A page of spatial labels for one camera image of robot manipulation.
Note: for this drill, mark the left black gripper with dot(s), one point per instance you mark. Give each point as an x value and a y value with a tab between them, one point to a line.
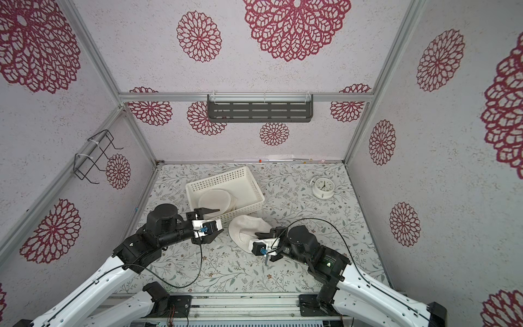
197	212

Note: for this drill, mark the white perforated plastic basket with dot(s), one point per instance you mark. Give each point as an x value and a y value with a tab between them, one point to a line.
232	193

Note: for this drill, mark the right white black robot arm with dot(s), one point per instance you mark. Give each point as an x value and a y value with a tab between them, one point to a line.
345	289

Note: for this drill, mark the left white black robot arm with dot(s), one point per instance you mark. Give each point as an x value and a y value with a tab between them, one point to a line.
133	256

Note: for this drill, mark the white round plate in basket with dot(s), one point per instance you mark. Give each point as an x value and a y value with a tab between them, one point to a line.
218	199

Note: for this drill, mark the white round alarm clock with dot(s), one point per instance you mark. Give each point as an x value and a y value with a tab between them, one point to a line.
322	188

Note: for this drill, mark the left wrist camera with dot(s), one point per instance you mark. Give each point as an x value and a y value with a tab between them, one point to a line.
206	231

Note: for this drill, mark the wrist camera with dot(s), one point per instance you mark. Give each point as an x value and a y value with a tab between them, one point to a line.
206	231
264	247

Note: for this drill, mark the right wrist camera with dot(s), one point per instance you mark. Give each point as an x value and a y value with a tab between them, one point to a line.
264	247

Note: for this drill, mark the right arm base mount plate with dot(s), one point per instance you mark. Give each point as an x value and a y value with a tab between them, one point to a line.
310	307

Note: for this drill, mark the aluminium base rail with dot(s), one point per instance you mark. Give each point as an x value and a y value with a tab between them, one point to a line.
123	310

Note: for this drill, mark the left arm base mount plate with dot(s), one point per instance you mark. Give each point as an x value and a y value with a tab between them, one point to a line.
171	307

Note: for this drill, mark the dark grey wall shelf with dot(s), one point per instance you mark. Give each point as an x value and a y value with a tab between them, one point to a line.
264	111

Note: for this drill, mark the black wire wall rack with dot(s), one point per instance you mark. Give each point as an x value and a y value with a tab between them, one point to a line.
84	163

